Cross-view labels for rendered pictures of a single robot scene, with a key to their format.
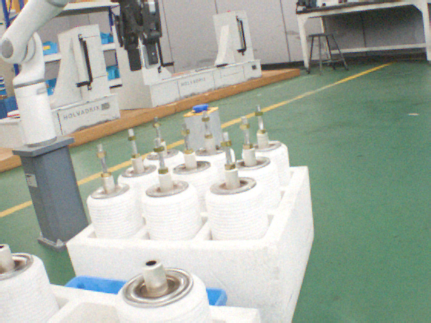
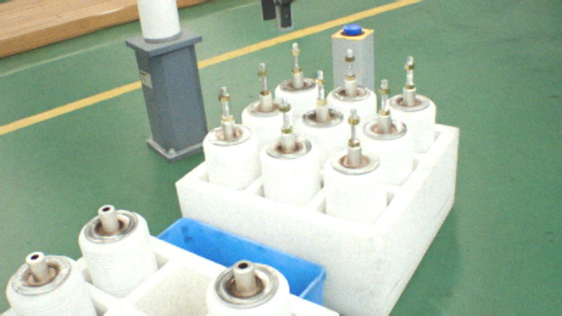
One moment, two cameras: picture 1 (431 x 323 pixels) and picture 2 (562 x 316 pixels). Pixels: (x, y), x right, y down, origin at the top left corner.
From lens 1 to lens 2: 0.25 m
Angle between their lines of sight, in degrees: 20
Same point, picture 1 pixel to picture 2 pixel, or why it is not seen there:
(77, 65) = not seen: outside the picture
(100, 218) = (214, 165)
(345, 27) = not seen: outside the picture
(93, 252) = (203, 198)
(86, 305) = (184, 269)
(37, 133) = (156, 28)
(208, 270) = (314, 243)
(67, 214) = (184, 121)
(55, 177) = (174, 80)
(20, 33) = not seen: outside the picture
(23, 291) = (125, 255)
